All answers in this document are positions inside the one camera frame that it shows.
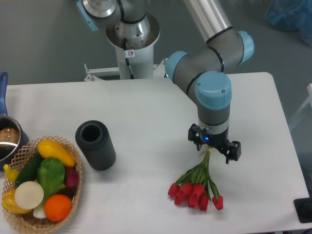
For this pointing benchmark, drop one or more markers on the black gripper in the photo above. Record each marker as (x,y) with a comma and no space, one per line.
(200,137)

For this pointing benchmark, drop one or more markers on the red tulip bouquet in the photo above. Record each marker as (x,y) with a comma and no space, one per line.
(196,187)

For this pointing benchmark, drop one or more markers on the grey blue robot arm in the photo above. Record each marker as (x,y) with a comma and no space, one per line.
(201,77)

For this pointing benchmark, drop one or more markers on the black device at edge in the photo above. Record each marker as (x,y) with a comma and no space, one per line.
(303,207)

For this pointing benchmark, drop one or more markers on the dark grey ribbed vase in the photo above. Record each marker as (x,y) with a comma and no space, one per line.
(93,139)

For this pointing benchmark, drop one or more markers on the blue plastic bag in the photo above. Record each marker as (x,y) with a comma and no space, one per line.
(291,15)

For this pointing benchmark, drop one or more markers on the purple red onion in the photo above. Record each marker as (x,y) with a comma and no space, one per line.
(71,177)

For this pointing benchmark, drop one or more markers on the green lettuce leaf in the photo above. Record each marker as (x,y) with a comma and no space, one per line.
(50,176)

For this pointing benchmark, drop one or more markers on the yellow squash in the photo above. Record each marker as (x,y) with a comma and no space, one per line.
(48,148)

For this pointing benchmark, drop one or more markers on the orange fruit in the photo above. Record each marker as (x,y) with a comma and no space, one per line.
(57,207)

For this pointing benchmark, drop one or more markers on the dark green cucumber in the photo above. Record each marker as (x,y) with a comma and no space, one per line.
(29,171)

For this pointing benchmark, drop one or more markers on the white leek stalk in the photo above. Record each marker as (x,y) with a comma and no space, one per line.
(39,211)

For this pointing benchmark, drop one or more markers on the white round onion slice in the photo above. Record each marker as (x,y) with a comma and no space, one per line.
(28,195)

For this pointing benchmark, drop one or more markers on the yellow bell pepper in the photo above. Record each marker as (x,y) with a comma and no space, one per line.
(9,204)

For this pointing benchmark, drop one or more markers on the white frame at right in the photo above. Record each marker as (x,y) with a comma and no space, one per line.
(302,110)

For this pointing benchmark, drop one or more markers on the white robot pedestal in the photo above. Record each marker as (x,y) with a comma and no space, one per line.
(134,46)

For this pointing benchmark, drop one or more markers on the blue handled saucepan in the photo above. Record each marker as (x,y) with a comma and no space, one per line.
(12,136)

